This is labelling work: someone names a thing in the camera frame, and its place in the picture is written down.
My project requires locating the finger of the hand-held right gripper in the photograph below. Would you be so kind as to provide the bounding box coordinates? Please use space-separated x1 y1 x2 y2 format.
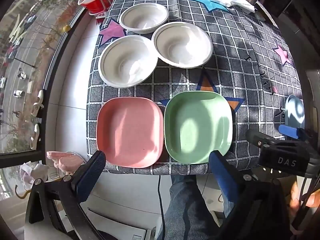
245 129 299 151
278 124 318 141

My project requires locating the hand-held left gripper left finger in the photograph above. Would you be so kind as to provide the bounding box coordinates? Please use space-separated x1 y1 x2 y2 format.
25 151 107 240

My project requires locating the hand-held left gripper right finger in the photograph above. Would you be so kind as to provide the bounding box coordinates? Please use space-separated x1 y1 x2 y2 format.
209 151 290 240

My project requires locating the blue square plate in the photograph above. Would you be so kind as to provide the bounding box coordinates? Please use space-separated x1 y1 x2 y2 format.
285 94 306 140

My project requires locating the green square plate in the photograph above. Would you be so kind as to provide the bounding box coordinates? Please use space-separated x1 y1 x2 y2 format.
164 91 233 165

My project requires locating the pink square plate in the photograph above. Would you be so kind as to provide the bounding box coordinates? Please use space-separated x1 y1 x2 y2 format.
96 97 164 168

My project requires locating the white paper bowl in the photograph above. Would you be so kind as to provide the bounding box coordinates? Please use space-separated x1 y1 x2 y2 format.
119 3 170 33
98 35 159 88
151 22 213 68

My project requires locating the person's right hand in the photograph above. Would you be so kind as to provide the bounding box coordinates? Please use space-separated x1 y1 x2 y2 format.
290 179 320 218

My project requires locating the person's blue jeans leg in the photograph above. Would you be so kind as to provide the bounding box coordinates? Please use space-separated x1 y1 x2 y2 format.
156 174 235 240

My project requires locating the white box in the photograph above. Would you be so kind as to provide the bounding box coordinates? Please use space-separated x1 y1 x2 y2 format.
86 206 157 240

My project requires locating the white crumpled sock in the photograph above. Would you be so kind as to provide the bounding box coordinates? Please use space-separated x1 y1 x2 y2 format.
20 162 48 190

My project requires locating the small white shoe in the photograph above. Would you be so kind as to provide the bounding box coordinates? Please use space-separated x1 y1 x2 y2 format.
30 90 45 117
29 124 41 150

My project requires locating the yellow hook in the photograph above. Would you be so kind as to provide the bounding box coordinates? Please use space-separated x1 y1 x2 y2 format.
14 185 32 200

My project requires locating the grey checked star tablecloth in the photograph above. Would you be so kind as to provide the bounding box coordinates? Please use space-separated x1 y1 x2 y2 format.
86 0 304 175

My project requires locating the red white patterned cloth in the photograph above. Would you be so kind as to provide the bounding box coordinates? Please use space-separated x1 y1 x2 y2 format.
89 10 108 19

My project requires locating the red plastic basin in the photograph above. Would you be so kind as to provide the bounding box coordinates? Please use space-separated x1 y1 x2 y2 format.
77 0 114 15

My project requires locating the black cable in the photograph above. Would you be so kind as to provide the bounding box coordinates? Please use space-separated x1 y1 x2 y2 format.
157 174 166 240

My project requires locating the black window frame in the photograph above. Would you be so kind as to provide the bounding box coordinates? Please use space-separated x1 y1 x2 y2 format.
0 5 88 170

